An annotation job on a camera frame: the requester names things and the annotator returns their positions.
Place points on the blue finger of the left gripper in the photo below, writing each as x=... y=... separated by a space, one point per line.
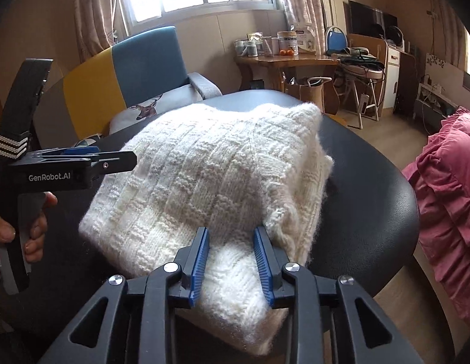
x=81 y=151
x=104 y=163

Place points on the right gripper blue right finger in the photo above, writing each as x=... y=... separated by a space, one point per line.
x=284 y=281

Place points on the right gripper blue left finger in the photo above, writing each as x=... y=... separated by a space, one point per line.
x=182 y=278

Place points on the cream knitted sweater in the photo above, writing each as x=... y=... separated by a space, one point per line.
x=229 y=172

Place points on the grey yellow blue sofa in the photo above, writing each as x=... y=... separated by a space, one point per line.
x=85 y=100

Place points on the deer print pillow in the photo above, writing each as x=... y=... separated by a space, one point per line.
x=159 y=104

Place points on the left checked curtain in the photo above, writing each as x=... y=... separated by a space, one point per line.
x=94 y=25

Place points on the checked curtain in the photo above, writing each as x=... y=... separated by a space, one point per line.
x=94 y=25
x=313 y=16

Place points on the brown paper bag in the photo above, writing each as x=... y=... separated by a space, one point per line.
x=309 y=90

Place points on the pink ruffled bedding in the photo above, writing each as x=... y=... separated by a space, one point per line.
x=440 y=177

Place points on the wooden side table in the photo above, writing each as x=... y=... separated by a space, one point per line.
x=280 y=68

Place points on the oranges on table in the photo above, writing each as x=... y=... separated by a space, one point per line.
x=287 y=52

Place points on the white cabinet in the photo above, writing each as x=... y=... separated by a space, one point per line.
x=401 y=82

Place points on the large white canister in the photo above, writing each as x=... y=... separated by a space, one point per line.
x=288 y=40

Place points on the blue chair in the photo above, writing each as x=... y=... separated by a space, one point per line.
x=335 y=40

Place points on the black television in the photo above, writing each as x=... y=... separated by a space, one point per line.
x=364 y=20

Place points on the right checked curtain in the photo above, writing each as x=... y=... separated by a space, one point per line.
x=313 y=16

